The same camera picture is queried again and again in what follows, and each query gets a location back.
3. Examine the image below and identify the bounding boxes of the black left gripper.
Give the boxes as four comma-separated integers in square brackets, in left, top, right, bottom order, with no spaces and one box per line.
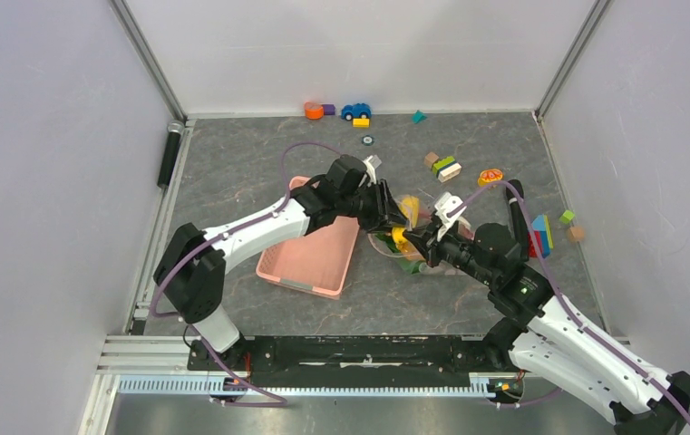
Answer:
[336,179,411,235]

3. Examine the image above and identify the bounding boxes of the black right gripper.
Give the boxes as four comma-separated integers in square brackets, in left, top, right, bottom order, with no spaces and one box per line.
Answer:
[402,220,496,287]

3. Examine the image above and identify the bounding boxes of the clear dotted zip top bag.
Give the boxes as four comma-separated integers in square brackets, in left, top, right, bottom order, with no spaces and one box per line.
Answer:
[367,195,462,276]

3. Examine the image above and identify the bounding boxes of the yellow toy squash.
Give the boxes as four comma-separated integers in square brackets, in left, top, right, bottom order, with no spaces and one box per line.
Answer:
[391,195,422,254]

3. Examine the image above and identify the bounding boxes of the green toy bok choy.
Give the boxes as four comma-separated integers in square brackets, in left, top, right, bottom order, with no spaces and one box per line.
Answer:
[368,233,433,275]

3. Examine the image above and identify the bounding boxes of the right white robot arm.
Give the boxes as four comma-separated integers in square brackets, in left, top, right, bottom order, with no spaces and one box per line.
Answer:
[404,218,690,434]

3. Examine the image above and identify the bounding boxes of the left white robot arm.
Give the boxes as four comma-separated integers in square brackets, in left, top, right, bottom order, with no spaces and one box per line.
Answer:
[150,155,408,370]

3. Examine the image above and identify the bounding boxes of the green white stacked toy bricks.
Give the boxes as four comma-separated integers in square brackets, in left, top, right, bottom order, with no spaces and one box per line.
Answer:
[423,152,462,183]

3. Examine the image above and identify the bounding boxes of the pink perforated plastic basket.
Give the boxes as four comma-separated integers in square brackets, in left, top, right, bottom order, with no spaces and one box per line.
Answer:
[256,175,363,301]

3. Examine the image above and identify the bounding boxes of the yellow butterfly toy brick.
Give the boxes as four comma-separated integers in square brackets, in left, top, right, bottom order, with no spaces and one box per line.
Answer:
[477,169,504,189]

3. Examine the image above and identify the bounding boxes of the black toy microphone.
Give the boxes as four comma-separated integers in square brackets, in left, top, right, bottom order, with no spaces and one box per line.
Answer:
[505,179,530,249]

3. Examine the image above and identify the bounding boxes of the yellow toy block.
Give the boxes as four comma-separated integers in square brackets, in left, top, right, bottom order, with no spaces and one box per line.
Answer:
[352,118,371,129]

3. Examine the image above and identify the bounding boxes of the teal toy triangle block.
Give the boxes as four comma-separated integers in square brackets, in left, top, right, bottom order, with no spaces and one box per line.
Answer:
[412,111,426,124]

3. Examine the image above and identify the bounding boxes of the blue toy car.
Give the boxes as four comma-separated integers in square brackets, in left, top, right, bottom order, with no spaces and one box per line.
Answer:
[340,102,372,121]

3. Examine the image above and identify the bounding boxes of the red blue toy brick house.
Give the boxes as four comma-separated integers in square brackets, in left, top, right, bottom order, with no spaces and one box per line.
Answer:
[529,214,554,258]

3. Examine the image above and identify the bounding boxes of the purple toy block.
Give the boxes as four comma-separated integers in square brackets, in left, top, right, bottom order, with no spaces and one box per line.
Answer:
[321,104,336,116]

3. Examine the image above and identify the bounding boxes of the orange toy block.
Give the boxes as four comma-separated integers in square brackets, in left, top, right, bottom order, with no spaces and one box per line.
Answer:
[303,101,326,121]

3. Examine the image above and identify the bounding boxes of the small green cube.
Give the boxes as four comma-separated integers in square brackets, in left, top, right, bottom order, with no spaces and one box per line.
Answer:
[559,209,576,225]

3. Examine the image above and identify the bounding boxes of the small wooden cube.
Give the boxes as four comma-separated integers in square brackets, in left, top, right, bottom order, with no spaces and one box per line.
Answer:
[567,226,586,243]

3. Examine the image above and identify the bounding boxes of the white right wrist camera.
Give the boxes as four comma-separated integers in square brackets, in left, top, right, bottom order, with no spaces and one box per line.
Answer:
[431,192,472,241]

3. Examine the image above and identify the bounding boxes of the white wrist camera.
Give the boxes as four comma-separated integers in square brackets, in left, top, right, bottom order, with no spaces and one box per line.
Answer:
[431,192,472,241]
[363,154,382,184]

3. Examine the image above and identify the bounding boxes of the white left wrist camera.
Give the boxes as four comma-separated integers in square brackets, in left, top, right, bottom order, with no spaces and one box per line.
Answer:
[363,154,382,184]

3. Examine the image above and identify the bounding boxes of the black silver microphone on rail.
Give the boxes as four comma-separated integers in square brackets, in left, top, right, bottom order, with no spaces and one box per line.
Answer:
[157,121,185,189]

